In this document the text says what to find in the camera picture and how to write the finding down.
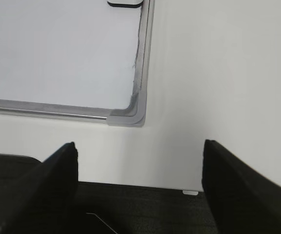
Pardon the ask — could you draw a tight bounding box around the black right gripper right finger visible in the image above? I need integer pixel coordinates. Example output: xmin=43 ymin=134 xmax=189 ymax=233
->
xmin=202 ymin=139 xmax=281 ymax=234

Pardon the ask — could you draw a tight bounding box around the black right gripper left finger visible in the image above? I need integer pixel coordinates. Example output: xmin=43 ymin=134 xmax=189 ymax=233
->
xmin=0 ymin=142 xmax=78 ymax=234

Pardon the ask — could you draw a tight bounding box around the white whiteboard eraser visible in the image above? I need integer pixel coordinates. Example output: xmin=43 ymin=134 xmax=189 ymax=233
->
xmin=107 ymin=0 xmax=143 ymax=8

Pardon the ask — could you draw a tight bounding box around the aluminium framed whiteboard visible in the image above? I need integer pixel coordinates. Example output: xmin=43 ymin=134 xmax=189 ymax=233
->
xmin=0 ymin=0 xmax=155 ymax=127

